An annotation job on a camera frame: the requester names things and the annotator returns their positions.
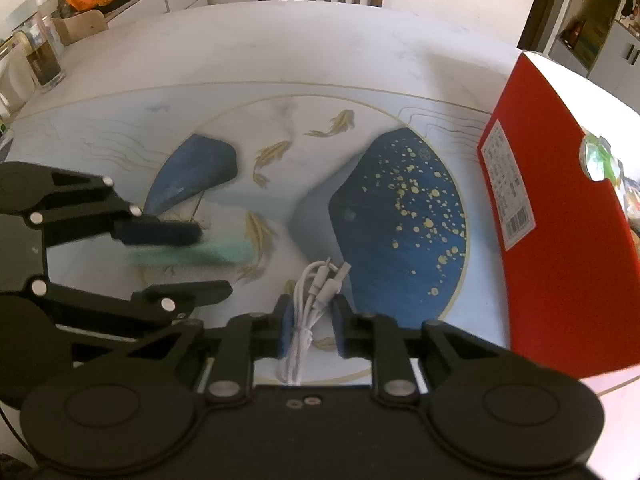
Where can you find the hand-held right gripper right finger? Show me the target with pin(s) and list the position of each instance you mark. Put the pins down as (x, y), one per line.
(342, 330)

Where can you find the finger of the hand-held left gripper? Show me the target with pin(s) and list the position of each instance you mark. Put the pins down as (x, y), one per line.
(200, 292)
(160, 232)

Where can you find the dark wooden door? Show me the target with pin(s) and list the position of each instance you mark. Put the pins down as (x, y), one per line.
(542, 10)

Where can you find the red cardboard box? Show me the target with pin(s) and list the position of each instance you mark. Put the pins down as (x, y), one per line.
(565, 285)

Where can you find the small cardboard box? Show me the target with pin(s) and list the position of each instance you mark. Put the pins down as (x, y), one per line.
(80, 27)

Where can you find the grey wall cabinet unit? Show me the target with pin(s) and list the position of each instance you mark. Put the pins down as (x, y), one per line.
(620, 55)

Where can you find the glass bottle with dark contents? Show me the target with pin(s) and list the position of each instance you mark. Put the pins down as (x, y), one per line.
(45, 65)

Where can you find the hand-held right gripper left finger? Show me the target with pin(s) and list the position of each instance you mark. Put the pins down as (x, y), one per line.
(286, 330)

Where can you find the white patterned desktop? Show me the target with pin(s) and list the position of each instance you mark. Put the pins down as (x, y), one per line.
(300, 50)

